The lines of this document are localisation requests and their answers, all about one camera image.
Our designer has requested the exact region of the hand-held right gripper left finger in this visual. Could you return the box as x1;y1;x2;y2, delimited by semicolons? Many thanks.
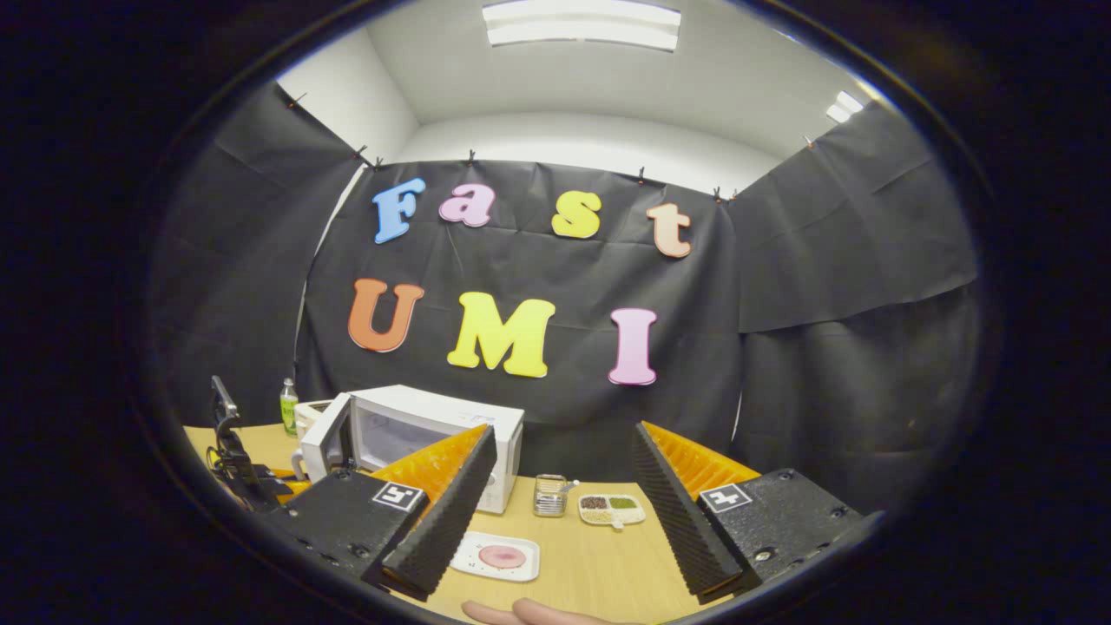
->
259;424;499;602

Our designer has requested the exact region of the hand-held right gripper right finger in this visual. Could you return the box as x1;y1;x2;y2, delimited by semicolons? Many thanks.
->
632;421;884;606

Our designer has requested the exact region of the white square food plate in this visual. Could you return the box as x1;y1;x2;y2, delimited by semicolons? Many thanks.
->
450;531;542;583

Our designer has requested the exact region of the white microwave oven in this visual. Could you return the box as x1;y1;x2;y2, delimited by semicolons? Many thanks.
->
291;385;526;515

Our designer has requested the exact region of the divided white condiment dish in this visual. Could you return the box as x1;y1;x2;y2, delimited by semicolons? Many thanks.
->
578;494;648;530

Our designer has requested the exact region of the white toaster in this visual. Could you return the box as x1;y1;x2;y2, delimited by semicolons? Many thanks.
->
293;399;336;440

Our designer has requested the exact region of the glass jar with metal rack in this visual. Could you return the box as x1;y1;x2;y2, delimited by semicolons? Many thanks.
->
533;474;570;519

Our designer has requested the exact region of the black backdrop cloth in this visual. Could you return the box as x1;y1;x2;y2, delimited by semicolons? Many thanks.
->
148;82;982;513

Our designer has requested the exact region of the small ceiling light panel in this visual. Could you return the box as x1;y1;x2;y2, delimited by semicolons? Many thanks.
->
825;89;865;125

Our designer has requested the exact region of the large ceiling light panel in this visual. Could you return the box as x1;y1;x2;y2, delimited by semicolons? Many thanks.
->
482;0;683;52

